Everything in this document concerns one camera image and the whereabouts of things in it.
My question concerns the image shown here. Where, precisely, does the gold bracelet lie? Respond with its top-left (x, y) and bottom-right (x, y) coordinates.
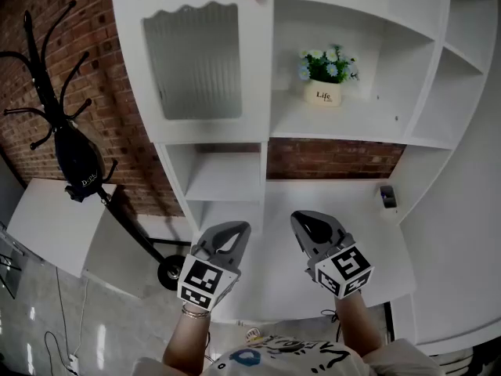
top-left (181, 303), bottom-right (211, 320)

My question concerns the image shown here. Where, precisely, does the white side cabinet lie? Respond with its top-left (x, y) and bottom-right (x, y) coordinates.
top-left (6, 177), bottom-right (157, 299)

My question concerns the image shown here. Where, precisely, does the potted flower plant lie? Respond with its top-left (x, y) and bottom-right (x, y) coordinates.
top-left (297, 44), bottom-right (359, 107)

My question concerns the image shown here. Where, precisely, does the thin grey cable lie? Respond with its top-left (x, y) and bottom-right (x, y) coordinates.
top-left (56, 266), bottom-right (71, 358)

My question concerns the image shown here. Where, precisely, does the black coat rack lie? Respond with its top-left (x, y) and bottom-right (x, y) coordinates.
top-left (0, 0), bottom-right (189, 292)

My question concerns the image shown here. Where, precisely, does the dark navy cap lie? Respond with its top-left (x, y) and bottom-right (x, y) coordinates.
top-left (53, 121), bottom-right (106, 202)

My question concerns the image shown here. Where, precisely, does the black floor cable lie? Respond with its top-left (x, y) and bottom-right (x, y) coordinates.
top-left (43, 330), bottom-right (75, 376)

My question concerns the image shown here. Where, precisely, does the white cable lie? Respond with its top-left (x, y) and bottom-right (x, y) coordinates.
top-left (76, 280), bottom-right (89, 356)

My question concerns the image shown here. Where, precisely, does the white desk with hutch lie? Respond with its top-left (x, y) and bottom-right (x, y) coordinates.
top-left (110, 0), bottom-right (501, 352)

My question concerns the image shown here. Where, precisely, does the person's right forearm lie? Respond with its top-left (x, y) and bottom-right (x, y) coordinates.
top-left (334, 291), bottom-right (383, 358)

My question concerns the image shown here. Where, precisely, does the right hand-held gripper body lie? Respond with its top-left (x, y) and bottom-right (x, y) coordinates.
top-left (305, 233), bottom-right (375, 300)

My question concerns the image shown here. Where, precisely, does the person's left forearm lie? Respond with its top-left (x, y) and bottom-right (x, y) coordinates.
top-left (162, 307), bottom-right (212, 375)

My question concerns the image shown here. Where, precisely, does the small grey desk device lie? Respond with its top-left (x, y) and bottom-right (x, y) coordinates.
top-left (378, 184), bottom-right (399, 215)

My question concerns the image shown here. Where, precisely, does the person's printed white shirt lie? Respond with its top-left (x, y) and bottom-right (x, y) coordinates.
top-left (131, 334), bottom-right (447, 376)

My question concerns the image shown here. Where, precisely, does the black metal folding stand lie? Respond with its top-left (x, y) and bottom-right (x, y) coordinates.
top-left (0, 225), bottom-right (28, 299)

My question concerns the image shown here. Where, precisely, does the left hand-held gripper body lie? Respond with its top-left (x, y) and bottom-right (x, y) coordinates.
top-left (176, 243), bottom-right (240, 313)

